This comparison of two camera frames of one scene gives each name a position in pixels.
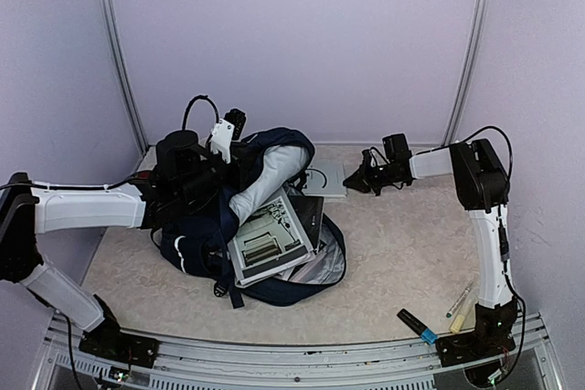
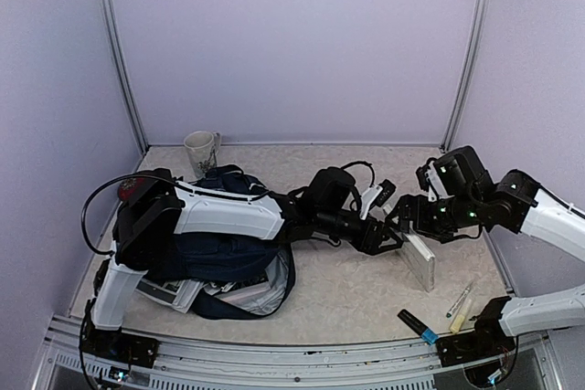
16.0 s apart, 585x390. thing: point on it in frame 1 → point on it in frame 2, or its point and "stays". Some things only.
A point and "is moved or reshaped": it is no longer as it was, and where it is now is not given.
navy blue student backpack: (263, 164) → (241, 278)
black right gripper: (359, 176) → (406, 205)
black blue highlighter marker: (425, 332) stays
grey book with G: (325, 177) is moved or reshaped
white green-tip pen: (460, 299) stays
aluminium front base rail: (66, 364) stays
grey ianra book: (271, 239) → (177, 294)
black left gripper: (240, 152) → (370, 244)
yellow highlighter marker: (460, 317) stays
